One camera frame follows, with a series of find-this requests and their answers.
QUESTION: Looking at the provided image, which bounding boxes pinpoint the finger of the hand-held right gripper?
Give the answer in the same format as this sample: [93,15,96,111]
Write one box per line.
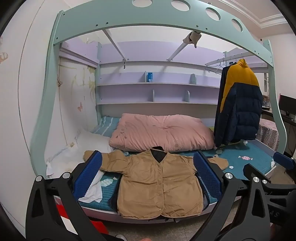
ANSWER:
[272,152,296,171]
[243,163,272,184]

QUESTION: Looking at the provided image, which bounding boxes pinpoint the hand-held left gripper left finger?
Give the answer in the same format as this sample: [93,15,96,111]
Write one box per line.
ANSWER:
[25,151,109,241]

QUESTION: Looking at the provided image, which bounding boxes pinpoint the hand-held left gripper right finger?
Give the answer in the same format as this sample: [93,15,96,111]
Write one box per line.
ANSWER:
[193,151,270,241]

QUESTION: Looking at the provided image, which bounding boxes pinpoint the tan button-up jacket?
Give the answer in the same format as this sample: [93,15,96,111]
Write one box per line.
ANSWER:
[84,146,229,219]

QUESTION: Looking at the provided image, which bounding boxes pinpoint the white cloth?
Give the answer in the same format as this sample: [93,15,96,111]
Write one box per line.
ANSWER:
[78,171,104,204]

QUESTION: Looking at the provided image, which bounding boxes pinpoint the pink patterned table cover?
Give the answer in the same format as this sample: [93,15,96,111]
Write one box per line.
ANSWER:
[255,118,281,152]

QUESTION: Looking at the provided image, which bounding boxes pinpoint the white crumpled sheet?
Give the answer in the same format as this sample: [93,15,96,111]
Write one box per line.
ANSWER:
[45,144,86,179]

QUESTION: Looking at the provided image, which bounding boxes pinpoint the white pillow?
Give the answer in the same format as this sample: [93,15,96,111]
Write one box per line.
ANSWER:
[75,129,114,154]

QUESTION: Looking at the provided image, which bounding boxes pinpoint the red and white object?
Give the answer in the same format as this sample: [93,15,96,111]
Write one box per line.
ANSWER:
[55,202,109,235]

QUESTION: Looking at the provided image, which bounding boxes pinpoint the black monitor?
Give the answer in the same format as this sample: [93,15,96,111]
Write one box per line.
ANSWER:
[279,94,296,117]

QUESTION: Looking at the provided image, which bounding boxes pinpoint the navy and yellow puffer jacket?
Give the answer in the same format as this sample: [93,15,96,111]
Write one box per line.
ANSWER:
[214,59,263,148]

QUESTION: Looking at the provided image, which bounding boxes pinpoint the pink quilt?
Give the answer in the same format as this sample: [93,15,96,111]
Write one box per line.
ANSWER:
[109,113,216,152]

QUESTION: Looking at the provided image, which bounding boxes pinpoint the grey hanging cloth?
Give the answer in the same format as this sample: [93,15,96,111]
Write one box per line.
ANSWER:
[182,31,202,49]

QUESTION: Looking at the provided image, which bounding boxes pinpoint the purple wall shelf unit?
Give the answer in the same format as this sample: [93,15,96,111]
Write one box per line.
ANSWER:
[59,37,232,106]

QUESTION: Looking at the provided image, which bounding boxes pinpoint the wire clothes hangers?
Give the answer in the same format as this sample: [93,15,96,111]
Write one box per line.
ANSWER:
[205,61,226,75]

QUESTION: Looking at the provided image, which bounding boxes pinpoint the white clothes rail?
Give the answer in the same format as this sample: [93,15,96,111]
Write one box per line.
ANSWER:
[205,47,270,70]

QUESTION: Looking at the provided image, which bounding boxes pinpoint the teal bunk bed frame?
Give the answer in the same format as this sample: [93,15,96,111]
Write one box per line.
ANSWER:
[30,0,288,179]

